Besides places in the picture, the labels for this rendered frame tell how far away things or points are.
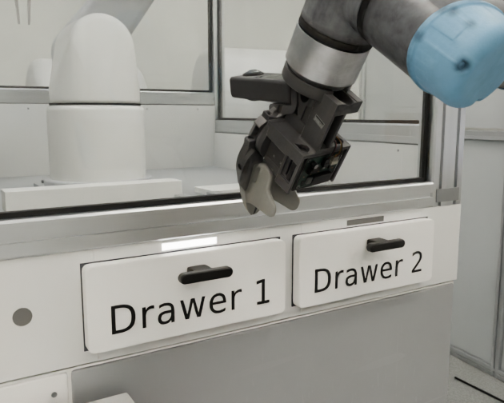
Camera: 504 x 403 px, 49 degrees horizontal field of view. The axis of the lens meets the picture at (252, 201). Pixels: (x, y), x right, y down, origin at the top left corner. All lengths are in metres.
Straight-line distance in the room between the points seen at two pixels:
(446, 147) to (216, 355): 0.54
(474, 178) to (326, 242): 1.80
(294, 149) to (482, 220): 2.07
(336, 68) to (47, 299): 0.43
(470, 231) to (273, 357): 1.87
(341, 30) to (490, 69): 0.14
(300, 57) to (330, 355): 0.55
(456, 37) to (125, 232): 0.46
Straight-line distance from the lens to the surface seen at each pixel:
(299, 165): 0.56
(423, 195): 1.02
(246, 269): 0.79
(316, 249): 0.85
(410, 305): 1.05
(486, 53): 0.44
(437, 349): 1.14
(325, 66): 0.53
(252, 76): 0.65
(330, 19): 0.52
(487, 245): 2.59
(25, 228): 0.69
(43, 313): 0.72
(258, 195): 0.65
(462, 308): 2.75
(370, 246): 0.87
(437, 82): 0.45
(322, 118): 0.56
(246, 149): 0.61
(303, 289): 0.85
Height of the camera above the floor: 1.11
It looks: 9 degrees down
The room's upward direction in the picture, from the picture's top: straight up
